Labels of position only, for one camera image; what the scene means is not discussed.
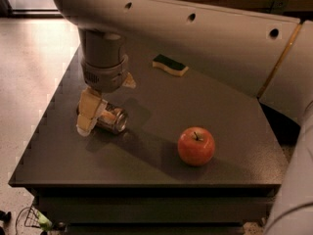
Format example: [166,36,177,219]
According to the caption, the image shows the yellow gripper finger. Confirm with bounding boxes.
[76,87,108,137]
[122,72,136,89]

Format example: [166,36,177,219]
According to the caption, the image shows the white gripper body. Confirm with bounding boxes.
[78,29,128,93]

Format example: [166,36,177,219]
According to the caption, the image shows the orange soda can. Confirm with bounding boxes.
[76,101,129,135]

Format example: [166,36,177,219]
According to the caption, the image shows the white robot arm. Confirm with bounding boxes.
[54,0,313,235]

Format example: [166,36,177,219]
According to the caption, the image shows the green yellow sponge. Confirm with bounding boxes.
[153,55,189,76]

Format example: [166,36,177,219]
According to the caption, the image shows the red apple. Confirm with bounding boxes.
[177,126,215,166]

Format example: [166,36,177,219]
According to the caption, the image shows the dark grey table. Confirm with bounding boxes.
[10,44,288,235]

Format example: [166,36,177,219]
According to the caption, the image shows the wire basket with green item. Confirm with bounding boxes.
[14,206,67,235]

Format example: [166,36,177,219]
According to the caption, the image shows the right metal bracket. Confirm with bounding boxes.
[270,0,290,15]

